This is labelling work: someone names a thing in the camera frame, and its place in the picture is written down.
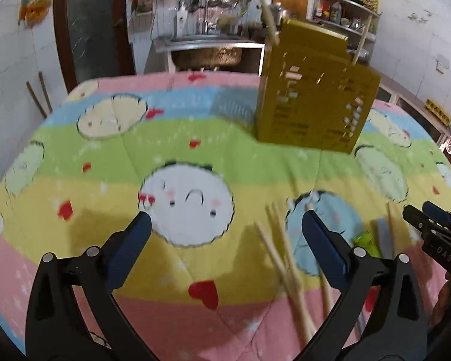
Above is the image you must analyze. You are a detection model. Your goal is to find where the yellow tray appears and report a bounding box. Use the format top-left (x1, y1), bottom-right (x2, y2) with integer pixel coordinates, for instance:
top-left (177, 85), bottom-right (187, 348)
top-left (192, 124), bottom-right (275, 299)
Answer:
top-left (423, 98), bottom-right (451, 125)

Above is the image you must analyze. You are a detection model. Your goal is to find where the white kitchen counter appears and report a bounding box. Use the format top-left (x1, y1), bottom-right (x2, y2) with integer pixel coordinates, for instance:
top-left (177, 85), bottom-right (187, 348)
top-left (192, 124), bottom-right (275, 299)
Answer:
top-left (376, 71), bottom-right (451, 141)

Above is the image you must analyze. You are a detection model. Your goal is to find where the person's right hand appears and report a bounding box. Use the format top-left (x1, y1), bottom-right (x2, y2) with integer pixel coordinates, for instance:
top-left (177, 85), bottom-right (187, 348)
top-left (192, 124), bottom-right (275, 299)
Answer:
top-left (433, 273), bottom-right (451, 329)

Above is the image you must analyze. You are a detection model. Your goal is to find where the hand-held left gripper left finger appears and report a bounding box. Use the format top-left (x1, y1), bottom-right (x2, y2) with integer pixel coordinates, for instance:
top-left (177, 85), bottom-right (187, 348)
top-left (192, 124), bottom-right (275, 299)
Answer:
top-left (24, 211), bottom-right (159, 361)

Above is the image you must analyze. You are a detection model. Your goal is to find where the brown wooden door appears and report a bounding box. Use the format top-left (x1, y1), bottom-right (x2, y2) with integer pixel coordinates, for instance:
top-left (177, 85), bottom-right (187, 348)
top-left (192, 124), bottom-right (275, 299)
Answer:
top-left (54, 0), bottom-right (137, 93)

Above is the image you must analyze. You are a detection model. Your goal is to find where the steel kitchen sink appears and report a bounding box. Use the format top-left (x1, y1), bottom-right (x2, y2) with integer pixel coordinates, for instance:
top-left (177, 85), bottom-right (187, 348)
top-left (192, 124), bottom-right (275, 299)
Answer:
top-left (153, 33), bottom-right (266, 75)

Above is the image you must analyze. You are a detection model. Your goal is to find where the green plastic item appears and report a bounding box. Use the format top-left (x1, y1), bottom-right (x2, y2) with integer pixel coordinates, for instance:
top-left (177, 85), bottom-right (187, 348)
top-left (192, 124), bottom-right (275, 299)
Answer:
top-left (353, 230), bottom-right (379, 258)

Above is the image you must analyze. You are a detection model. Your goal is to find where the orange plastic bag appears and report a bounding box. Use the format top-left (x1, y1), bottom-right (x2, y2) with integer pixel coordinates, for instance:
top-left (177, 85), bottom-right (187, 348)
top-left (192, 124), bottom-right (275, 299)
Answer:
top-left (18, 0), bottom-right (54, 28)

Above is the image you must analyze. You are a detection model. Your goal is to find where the yellow perforated utensil holder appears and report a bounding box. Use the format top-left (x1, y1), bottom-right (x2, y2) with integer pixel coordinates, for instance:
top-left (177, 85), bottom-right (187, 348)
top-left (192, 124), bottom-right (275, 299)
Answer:
top-left (256, 19), bottom-right (382, 155)

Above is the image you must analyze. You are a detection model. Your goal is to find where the woven basket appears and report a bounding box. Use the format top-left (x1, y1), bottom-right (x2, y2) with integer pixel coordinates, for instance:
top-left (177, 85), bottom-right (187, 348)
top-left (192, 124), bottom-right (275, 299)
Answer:
top-left (172, 46), bottom-right (246, 69)

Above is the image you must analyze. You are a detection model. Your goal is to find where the printed striped blanket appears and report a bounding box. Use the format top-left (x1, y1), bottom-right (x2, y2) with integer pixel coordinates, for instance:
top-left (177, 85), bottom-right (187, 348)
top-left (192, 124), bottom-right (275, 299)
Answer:
top-left (0, 71), bottom-right (451, 361)

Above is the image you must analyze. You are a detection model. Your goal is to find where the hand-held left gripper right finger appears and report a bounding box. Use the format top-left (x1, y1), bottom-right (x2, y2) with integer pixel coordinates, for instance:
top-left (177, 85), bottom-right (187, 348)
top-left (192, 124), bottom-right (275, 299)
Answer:
top-left (297, 210), bottom-right (430, 361)

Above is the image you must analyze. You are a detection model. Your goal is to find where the wooden stick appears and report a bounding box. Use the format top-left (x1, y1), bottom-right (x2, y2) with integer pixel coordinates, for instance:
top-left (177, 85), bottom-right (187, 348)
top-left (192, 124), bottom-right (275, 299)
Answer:
top-left (26, 80), bottom-right (48, 119)
top-left (38, 71), bottom-right (54, 113)

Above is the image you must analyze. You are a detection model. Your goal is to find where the wooden chopstick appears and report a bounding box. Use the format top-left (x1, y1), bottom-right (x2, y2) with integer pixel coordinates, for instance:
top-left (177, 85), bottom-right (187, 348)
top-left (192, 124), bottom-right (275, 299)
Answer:
top-left (386, 201), bottom-right (402, 247)
top-left (266, 203), bottom-right (308, 305)
top-left (352, 16), bottom-right (374, 65)
top-left (256, 0), bottom-right (281, 46)
top-left (255, 223), bottom-right (317, 344)

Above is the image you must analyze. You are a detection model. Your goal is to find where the white bottle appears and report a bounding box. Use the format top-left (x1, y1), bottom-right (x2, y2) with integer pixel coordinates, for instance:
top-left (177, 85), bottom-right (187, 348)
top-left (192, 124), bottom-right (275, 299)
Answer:
top-left (175, 7), bottom-right (189, 37)

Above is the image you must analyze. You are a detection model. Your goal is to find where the white wall socket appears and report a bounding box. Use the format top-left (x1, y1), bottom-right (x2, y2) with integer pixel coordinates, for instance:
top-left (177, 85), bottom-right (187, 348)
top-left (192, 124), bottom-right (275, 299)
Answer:
top-left (435, 54), bottom-right (451, 75)

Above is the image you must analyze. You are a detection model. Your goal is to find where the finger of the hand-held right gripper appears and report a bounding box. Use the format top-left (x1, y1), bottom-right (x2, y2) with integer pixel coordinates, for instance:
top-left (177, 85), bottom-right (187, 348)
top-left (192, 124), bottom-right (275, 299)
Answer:
top-left (402, 204), bottom-right (449, 240)
top-left (422, 200), bottom-right (451, 231)

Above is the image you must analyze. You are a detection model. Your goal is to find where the kitchen wall shelf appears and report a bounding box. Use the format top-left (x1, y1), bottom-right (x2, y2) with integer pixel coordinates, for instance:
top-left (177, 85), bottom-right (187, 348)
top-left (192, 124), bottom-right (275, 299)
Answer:
top-left (310, 0), bottom-right (382, 65)

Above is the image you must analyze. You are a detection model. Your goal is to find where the steel cooking pot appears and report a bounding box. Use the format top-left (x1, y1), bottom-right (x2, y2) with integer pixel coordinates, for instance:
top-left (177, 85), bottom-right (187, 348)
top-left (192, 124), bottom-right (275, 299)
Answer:
top-left (262, 2), bottom-right (287, 28)

